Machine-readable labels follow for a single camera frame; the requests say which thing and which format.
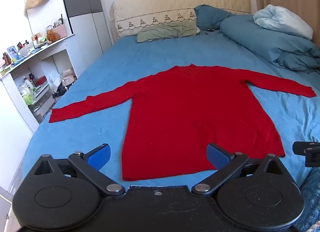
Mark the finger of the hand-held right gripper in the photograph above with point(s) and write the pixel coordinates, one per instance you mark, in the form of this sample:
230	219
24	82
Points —
310	153

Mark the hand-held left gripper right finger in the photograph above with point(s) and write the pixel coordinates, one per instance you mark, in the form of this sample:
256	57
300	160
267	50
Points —
217	157

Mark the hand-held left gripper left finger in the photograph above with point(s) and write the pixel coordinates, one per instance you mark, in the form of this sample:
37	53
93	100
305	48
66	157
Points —
100	156

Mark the red knit sweater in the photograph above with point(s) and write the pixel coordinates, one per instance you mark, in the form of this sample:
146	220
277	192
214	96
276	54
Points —
187	122

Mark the beige cloth bag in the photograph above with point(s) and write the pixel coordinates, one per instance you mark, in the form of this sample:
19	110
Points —
68	76

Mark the green plastic bag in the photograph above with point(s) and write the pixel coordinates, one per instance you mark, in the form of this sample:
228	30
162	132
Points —
29	97

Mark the red box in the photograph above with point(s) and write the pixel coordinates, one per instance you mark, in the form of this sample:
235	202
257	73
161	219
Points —
40	80

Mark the white shelf desk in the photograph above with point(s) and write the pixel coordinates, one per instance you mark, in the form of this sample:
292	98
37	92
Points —
10	89

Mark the blue bed sheet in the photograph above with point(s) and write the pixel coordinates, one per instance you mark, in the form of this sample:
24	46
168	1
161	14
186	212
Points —
150	54

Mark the blue duvet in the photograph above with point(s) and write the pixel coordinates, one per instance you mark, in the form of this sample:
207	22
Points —
262	37

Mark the white and grey wardrobe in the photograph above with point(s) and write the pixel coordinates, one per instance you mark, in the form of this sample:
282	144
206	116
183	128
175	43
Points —
82	29

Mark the pink basket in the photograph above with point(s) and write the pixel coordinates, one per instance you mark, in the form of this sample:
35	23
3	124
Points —
61	31

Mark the brown bottle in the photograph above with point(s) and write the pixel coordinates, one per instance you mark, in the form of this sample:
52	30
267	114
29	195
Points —
7	59

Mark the pale blue blanket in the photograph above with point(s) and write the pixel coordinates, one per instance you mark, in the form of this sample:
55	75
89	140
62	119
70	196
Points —
282	19

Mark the green pillow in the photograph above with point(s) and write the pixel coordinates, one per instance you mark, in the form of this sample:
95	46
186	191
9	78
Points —
162	32

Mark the blue pillow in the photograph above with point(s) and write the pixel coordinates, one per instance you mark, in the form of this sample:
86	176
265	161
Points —
210	17

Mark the cream quilted headboard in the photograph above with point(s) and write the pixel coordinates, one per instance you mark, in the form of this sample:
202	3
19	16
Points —
162	4

